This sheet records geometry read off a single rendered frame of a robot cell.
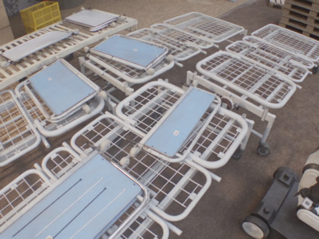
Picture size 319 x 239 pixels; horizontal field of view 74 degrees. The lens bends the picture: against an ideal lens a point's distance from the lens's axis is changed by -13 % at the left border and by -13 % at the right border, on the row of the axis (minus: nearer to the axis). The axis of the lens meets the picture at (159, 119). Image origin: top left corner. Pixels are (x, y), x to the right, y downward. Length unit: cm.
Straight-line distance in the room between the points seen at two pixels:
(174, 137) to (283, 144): 127
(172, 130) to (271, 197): 84
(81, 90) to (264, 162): 163
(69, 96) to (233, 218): 152
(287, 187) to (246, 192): 33
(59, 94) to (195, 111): 104
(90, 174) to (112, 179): 13
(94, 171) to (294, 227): 132
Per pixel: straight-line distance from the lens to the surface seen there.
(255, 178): 207
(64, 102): 184
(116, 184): 126
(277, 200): 179
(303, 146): 254
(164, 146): 144
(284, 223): 176
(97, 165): 133
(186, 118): 162
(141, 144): 145
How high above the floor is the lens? 162
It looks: 43 degrees down
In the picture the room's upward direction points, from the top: straight up
